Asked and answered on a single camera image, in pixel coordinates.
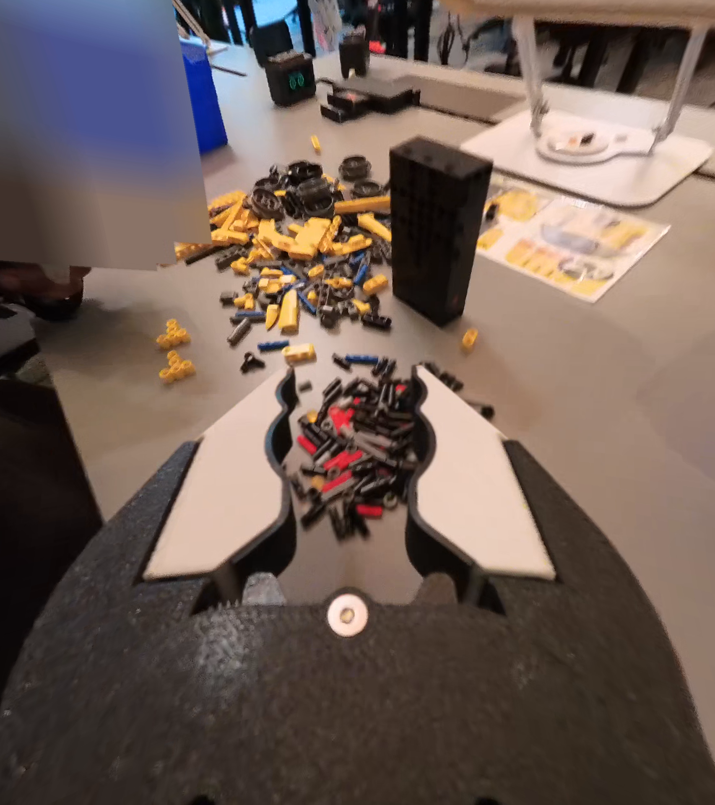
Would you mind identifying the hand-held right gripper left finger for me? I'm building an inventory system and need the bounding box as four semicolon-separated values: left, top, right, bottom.
142;366;300;601

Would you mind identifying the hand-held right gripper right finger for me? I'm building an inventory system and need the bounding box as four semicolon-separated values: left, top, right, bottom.
406;365;557;601

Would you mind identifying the pile of black red pins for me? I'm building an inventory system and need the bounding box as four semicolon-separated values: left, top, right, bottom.
288;354;497;543

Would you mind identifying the pile of yellow black bricks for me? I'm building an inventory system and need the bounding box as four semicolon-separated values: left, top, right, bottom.
175;185;396;373

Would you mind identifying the person's left hand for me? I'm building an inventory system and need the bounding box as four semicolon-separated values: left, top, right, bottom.
0;264;91;315

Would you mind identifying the person's dark sweater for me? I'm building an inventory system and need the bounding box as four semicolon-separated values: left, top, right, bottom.
0;371;104;781

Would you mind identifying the yellow sticker sheet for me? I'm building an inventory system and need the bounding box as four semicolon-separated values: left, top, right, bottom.
476;178;671;304

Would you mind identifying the black perforated block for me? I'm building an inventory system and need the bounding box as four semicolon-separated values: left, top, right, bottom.
389;135;494;328

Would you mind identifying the group of dark sprocket wheels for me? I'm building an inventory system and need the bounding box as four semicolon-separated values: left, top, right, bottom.
250;156;391;219

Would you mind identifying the blue plastic storage bin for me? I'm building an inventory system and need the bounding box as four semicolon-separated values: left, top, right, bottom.
179;36;229;156

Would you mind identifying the white book stand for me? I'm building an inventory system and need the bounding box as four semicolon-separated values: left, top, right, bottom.
445;0;715;208

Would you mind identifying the black box with green display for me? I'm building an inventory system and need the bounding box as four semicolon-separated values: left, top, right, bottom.
265;50;318;106

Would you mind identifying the black flat electronic device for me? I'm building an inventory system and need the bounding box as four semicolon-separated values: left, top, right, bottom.
320;78;422;124

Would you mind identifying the black clamp mount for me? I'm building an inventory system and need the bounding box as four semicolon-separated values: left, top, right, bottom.
338;30;372;81

